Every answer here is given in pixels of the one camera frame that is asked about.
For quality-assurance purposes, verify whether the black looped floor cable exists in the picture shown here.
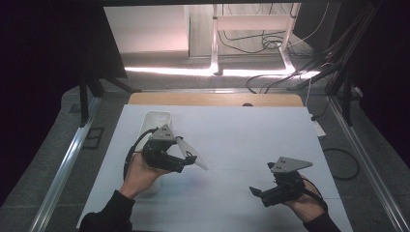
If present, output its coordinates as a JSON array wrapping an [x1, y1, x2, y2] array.
[[322, 147, 361, 181]]

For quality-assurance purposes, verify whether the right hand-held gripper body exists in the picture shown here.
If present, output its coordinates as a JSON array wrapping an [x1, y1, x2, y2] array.
[[260, 156, 314, 208]]

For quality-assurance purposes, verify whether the person's right hand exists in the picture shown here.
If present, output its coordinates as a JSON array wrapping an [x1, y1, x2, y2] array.
[[283, 175, 326, 224]]

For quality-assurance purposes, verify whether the black floor socket plate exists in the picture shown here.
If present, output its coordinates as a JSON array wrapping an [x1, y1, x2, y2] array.
[[82, 127, 105, 150]]

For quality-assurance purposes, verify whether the white table mat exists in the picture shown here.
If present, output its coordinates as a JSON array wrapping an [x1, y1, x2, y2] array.
[[76, 103, 355, 232]]

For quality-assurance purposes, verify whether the white desk frame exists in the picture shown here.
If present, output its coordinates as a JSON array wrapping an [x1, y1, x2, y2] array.
[[211, 3, 302, 77]]

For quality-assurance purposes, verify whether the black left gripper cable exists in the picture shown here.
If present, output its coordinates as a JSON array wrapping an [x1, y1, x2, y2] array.
[[123, 127, 160, 182]]

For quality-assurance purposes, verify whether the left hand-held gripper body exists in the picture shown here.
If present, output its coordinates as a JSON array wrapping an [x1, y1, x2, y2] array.
[[141, 124, 195, 174]]

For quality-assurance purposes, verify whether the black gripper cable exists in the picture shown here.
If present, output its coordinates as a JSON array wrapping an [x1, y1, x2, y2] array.
[[300, 176, 329, 214], [123, 127, 160, 182]]

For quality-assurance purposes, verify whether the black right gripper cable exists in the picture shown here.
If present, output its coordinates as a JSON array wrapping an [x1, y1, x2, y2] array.
[[300, 176, 329, 214]]

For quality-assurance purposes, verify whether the black metal stand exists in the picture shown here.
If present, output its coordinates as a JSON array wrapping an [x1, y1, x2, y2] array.
[[288, 0, 386, 127], [77, 64, 143, 128]]

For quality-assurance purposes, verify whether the wooden table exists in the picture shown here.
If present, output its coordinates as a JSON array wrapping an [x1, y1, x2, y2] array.
[[128, 92, 305, 108]]

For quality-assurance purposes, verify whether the black cable bundle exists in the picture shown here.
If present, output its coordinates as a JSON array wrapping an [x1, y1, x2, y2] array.
[[217, 3, 323, 95]]

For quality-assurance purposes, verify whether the white power strip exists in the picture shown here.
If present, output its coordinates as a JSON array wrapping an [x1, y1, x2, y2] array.
[[310, 113, 327, 139]]

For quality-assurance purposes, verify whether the white cabinet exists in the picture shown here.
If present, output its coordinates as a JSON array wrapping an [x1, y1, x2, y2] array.
[[103, 4, 190, 54]]

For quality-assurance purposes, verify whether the white plastic storage bin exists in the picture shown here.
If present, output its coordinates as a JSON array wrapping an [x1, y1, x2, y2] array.
[[134, 110, 174, 195]]

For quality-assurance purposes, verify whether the person's left hand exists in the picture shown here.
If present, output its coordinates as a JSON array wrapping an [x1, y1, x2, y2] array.
[[118, 152, 172, 200]]

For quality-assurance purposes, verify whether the aluminium rail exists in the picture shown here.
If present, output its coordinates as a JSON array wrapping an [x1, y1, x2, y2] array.
[[28, 96, 103, 232], [328, 96, 410, 232]]

